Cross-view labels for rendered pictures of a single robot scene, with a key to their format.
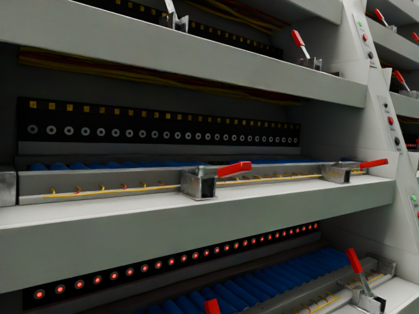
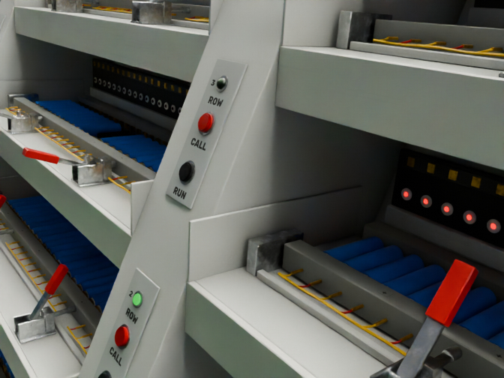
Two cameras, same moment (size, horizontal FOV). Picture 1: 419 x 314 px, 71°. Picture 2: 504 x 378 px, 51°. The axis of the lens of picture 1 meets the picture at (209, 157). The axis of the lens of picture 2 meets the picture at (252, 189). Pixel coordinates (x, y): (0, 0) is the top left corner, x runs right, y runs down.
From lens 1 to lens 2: 1.01 m
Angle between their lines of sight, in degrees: 86
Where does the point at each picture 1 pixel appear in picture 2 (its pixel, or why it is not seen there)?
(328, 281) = (70, 295)
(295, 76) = (104, 35)
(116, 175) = (27, 108)
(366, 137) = not seen: hidden behind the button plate
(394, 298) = (46, 368)
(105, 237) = not seen: outside the picture
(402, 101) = (355, 81)
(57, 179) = (18, 103)
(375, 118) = (184, 111)
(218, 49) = (60, 19)
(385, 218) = not seen: hidden behind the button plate
